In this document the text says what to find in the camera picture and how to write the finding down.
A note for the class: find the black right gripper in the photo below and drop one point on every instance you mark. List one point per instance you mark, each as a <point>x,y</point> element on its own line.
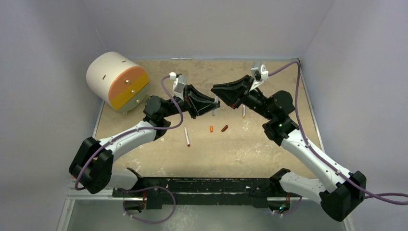
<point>248,92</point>

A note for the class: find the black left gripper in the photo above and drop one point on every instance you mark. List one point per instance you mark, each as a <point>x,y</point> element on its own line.
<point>197,109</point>

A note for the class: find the white pen red tip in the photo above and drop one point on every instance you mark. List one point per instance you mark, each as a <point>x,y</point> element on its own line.
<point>187,137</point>

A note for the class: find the white pen grey tip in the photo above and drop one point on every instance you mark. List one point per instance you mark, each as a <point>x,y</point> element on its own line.
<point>216,102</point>

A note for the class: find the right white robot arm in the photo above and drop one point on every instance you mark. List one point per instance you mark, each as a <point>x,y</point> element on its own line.
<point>335,187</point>

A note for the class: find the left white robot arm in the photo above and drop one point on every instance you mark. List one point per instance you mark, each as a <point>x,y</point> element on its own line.
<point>92,166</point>

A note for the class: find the brown pen cap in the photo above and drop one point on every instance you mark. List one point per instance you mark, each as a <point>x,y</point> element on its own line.
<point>224,128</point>

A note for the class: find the round cream drawer cabinet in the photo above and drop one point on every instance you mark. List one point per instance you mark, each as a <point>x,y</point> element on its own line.
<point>106,77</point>

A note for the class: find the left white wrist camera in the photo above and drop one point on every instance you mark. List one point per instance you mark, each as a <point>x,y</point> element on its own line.
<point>179,84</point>

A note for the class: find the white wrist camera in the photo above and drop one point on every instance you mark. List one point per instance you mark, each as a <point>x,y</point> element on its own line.
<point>179,84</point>
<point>259,73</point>

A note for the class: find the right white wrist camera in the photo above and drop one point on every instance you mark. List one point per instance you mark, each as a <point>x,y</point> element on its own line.
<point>259,73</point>

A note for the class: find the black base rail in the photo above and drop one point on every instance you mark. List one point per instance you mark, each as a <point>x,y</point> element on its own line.
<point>255,192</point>

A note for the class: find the aluminium frame rail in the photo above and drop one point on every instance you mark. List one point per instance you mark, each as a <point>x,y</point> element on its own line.
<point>107,194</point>

